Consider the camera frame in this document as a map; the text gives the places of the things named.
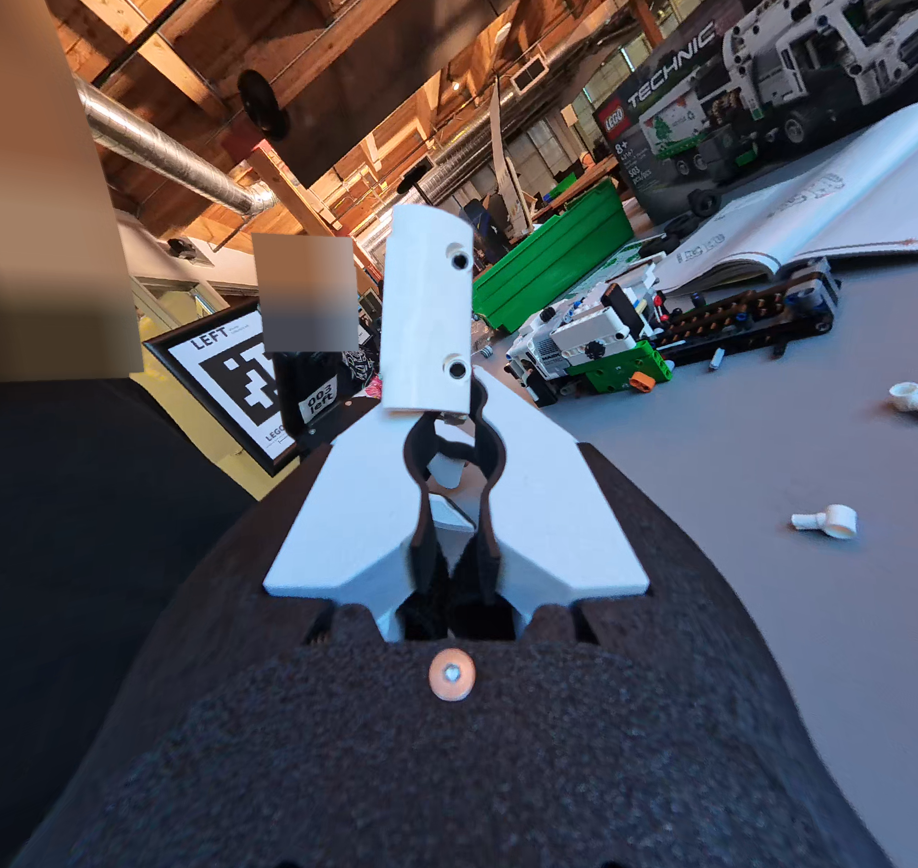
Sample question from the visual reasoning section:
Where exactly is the white standing poster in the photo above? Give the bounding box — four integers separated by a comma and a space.
486, 20, 537, 239

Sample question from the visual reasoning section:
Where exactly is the pile of black lego tires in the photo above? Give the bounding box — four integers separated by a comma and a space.
658, 188, 723, 258

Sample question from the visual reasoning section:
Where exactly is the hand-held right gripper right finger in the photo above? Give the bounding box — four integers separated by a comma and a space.
468, 364, 651, 641

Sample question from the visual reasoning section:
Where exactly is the white curved lego panel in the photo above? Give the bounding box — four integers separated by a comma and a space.
377, 203, 477, 418

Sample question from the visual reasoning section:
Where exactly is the dark hanging ceiling panel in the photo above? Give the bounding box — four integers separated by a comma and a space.
307, 0, 519, 189

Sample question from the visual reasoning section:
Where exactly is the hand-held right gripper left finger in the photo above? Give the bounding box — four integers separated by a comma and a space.
262, 398, 429, 641

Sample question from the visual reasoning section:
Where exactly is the silver ventilation duct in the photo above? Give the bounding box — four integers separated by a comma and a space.
415, 89, 549, 198
70, 74, 279, 218

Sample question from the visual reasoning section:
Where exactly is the dark blue standing banner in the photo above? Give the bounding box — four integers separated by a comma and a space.
459, 197, 504, 268

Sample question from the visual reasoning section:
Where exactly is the black lego set box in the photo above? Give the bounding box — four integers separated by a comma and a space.
590, 0, 918, 225

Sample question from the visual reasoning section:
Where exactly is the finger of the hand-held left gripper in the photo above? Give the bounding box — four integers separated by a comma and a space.
428, 494, 479, 535

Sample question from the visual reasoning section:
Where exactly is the black ceiling pipe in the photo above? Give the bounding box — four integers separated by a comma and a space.
92, 0, 262, 88

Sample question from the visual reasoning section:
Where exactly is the partly built lego truck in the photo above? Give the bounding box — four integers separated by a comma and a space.
504, 257, 843, 407

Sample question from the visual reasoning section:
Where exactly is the green plastic bin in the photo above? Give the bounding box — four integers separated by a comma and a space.
470, 176, 637, 336

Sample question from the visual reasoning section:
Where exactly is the open instruction booklet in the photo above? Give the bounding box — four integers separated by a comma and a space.
651, 102, 918, 297

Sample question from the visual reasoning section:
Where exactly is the green printed sticker sheet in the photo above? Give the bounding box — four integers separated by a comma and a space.
572, 235, 669, 297

